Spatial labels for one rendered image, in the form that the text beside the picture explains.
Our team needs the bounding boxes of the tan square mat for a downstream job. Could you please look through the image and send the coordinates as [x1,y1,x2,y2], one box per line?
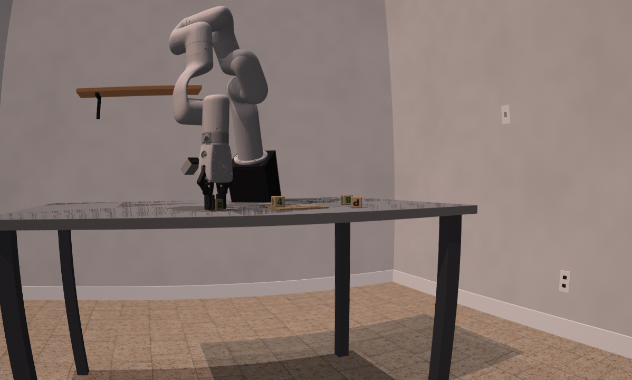
[262,205,329,210]

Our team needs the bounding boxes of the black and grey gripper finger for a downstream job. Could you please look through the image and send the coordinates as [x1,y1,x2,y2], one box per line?
[216,181,232,209]
[197,165,215,210]

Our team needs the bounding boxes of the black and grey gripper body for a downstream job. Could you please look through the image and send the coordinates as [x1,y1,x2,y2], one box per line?
[198,142,233,183]

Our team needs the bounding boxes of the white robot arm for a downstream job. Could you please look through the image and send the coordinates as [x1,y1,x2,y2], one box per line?
[169,6,268,165]

